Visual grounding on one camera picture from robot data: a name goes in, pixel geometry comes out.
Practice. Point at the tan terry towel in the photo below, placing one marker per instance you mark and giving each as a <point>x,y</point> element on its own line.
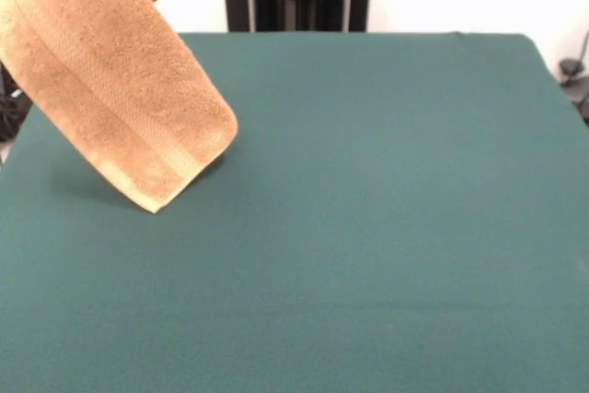
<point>115,80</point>

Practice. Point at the dark green tablecloth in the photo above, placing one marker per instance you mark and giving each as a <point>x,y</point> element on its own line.
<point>368,227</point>

